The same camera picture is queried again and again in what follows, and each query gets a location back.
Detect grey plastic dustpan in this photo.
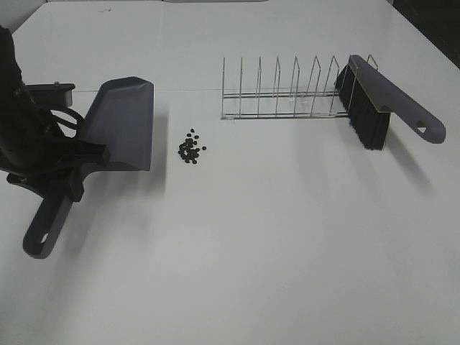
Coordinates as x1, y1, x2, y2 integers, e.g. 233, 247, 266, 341
22, 77, 154, 259

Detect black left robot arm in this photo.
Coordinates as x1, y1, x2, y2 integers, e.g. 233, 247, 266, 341
1, 27, 109, 202

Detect pile of coffee beans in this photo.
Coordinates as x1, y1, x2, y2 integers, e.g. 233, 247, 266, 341
177, 128, 208, 165

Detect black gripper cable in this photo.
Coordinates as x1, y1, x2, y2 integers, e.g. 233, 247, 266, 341
48, 107, 87, 139

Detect grey hand brush black bristles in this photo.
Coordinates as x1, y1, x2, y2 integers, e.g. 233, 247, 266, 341
335, 55, 446, 150

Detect metal wire dish rack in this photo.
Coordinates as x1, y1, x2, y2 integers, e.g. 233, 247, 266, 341
220, 56, 358, 120

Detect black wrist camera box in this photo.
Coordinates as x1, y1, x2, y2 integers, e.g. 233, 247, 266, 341
27, 82, 75, 107

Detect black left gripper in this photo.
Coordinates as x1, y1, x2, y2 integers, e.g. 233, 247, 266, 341
5, 139, 110, 202

